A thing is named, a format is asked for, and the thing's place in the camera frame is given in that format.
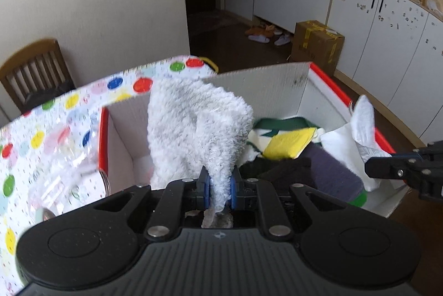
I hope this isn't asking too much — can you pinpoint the dark purple cloth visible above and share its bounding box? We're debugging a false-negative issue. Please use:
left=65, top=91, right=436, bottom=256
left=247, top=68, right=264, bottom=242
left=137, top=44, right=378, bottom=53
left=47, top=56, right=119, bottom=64
left=294, top=143, right=365, bottom=204

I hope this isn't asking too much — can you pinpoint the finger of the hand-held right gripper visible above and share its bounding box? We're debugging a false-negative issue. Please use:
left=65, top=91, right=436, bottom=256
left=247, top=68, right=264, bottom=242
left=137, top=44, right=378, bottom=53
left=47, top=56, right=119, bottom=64
left=365, top=155, right=443, bottom=204
left=393, top=142, right=443, bottom=165

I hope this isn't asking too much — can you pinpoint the brown cardboard box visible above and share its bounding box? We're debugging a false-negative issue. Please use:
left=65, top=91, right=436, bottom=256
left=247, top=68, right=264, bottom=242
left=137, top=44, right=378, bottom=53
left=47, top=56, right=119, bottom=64
left=290, top=20, right=346, bottom=77

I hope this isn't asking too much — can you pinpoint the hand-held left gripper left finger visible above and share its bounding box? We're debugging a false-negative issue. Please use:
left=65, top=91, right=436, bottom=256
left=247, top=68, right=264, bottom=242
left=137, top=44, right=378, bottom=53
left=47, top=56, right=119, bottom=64
left=91, top=172, right=212, bottom=242

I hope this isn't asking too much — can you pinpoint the white and wood wall cabinet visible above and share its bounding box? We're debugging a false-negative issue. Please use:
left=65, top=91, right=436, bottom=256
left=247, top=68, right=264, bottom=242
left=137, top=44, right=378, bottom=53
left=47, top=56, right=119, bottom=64
left=225, top=0, right=443, bottom=145

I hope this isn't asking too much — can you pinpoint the red cardboard box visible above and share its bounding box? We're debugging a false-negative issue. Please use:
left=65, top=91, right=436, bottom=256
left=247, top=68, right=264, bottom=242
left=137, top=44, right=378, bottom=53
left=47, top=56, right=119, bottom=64
left=99, top=61, right=411, bottom=219

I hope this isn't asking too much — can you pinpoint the yellow cloth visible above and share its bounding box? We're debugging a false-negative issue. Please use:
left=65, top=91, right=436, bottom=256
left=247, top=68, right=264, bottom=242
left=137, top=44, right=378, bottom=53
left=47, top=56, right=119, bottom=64
left=262, top=128, right=318, bottom=160

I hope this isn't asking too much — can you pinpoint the wooden slatted chair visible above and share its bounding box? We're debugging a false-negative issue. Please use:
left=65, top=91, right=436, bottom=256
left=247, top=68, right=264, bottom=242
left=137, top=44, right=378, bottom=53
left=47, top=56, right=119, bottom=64
left=0, top=38, right=77, bottom=114

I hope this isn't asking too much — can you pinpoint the yellow object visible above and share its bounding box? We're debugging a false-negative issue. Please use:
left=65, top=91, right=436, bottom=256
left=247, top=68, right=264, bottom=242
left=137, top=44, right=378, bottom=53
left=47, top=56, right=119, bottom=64
left=199, top=56, right=220, bottom=74

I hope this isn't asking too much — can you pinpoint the brown slipper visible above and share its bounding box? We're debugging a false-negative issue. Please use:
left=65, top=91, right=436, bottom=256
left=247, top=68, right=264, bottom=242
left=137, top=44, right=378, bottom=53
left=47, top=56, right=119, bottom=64
left=245, top=24, right=282, bottom=37

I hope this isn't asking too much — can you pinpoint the clear plastic bag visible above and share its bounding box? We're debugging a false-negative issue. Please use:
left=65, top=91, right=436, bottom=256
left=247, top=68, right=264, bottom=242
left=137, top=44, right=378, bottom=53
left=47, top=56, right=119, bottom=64
left=28, top=123, right=112, bottom=214

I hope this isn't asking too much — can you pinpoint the white fluffy towel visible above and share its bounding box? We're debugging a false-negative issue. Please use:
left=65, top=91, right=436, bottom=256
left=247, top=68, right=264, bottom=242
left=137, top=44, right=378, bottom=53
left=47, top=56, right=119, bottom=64
left=147, top=77, right=255, bottom=229

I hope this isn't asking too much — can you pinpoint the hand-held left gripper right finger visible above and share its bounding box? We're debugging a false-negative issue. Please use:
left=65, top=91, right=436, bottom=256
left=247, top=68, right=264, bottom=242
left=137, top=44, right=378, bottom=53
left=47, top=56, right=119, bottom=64
left=229, top=172, right=347, bottom=242

